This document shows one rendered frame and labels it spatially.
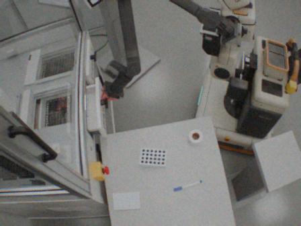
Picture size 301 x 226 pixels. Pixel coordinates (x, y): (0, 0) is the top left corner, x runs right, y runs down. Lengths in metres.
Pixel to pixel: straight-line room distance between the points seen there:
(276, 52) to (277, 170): 0.69
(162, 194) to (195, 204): 0.17
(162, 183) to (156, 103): 1.17
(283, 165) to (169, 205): 0.64
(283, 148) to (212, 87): 0.91
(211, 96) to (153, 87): 0.61
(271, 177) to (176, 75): 1.49
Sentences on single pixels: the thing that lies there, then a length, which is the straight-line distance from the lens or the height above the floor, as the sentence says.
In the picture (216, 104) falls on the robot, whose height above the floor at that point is 0.28.
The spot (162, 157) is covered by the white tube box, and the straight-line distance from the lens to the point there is 1.17.
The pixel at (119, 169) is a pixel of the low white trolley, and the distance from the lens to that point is 1.21.
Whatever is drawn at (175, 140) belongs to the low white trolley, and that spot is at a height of 0.76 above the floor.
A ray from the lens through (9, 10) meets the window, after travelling 0.65.
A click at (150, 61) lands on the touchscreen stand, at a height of 0.03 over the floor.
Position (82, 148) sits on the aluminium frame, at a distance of 1.04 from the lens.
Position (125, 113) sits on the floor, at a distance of 2.20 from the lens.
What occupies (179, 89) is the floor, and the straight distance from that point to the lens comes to 2.28.
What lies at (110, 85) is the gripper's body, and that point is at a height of 0.98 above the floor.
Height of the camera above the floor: 1.90
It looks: 61 degrees down
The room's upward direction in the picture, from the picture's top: 10 degrees counter-clockwise
